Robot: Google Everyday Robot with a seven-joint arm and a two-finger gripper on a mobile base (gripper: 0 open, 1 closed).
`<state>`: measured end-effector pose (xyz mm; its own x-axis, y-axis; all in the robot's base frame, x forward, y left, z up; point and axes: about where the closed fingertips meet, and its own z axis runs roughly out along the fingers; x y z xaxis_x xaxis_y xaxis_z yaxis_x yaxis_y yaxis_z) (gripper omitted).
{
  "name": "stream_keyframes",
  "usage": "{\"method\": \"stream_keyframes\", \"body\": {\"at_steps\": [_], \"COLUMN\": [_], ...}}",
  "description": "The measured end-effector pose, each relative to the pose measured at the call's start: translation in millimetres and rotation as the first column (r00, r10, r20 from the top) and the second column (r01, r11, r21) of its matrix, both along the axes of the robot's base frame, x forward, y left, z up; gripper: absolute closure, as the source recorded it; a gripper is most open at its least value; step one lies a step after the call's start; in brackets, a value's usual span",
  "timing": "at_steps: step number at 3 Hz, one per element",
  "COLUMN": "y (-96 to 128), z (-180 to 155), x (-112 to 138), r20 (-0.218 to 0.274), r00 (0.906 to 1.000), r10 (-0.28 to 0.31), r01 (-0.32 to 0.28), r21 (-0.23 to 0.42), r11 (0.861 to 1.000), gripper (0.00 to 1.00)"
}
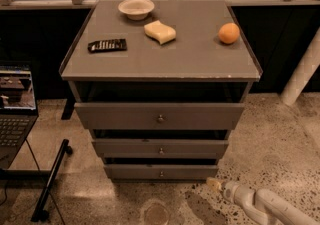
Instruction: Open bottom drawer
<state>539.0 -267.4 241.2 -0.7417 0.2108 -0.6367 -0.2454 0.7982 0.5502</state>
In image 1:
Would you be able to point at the white paper bowl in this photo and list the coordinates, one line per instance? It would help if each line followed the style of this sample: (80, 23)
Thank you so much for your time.
(136, 9)

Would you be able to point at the grey middle drawer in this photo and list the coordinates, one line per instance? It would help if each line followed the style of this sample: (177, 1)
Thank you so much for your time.
(160, 148)

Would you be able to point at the black stand leg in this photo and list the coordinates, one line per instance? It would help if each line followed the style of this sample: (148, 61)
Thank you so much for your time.
(40, 214)

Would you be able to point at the grey top drawer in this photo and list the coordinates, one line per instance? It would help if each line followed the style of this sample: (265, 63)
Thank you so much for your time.
(159, 116)

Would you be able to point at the black laptop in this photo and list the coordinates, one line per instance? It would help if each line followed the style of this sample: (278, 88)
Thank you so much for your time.
(18, 109)

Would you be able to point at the white diagonal pillar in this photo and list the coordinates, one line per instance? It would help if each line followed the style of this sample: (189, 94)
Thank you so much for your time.
(305, 69)

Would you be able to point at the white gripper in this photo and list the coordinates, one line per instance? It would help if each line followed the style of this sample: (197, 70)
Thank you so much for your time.
(229, 190)

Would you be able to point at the grey drawer cabinet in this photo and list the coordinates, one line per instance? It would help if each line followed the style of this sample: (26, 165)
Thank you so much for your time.
(194, 68)

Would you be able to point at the grey drawer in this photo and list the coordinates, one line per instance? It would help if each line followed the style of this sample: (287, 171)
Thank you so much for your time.
(160, 148)
(160, 172)
(159, 116)

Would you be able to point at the orange fruit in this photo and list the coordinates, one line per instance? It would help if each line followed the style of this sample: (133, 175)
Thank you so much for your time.
(229, 33)

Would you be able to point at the yellow wavy sponge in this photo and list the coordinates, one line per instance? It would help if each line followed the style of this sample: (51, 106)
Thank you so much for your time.
(160, 32)

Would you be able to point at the grey bottom drawer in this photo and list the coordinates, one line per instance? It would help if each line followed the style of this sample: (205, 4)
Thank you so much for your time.
(160, 172)

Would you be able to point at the black remote control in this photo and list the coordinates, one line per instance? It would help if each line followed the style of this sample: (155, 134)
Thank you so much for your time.
(109, 45)

